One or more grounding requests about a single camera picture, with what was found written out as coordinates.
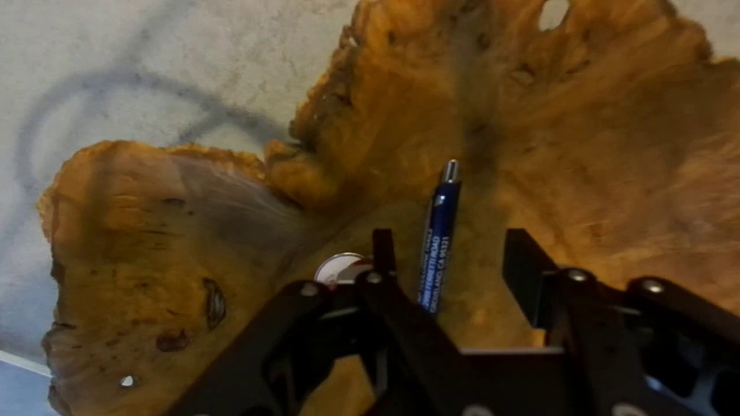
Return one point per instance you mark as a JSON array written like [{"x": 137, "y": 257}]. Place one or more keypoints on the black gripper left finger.
[{"x": 292, "y": 346}]

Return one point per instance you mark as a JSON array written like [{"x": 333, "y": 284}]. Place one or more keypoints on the burl wood key bowl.
[{"x": 612, "y": 138}]

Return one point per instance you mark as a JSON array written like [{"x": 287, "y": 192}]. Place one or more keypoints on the blue pen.
[{"x": 437, "y": 238}]

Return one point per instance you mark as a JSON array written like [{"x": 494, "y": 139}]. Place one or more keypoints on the white round item in bowl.
[{"x": 344, "y": 269}]

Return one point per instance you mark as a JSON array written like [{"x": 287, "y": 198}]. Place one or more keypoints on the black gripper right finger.
[{"x": 647, "y": 350}]

